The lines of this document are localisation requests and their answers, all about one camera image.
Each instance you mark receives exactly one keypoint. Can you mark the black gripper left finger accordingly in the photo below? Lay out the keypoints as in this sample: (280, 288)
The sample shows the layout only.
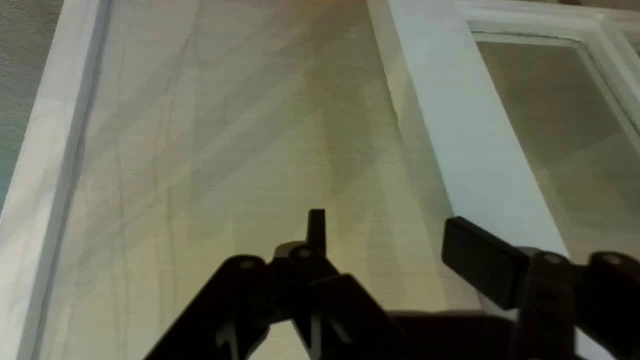
(280, 306)

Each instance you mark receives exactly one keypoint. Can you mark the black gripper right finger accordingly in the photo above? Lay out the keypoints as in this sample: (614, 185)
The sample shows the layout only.
(487, 260)

